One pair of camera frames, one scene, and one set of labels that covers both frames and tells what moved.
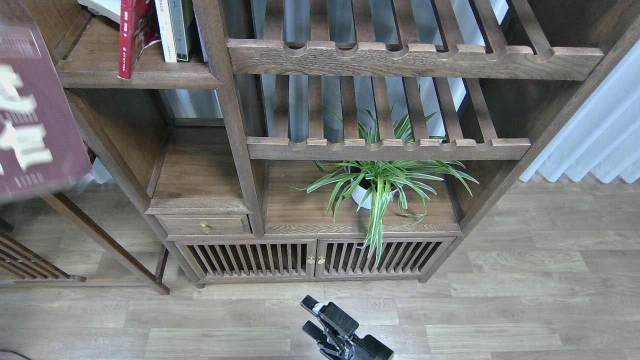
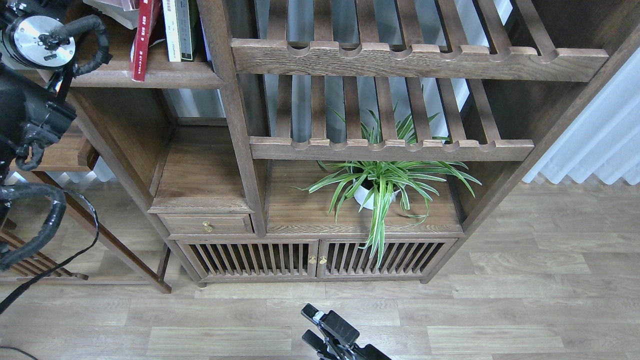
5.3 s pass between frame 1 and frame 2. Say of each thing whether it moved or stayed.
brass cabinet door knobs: stayed
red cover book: moved
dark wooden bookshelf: stayed
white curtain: stayed
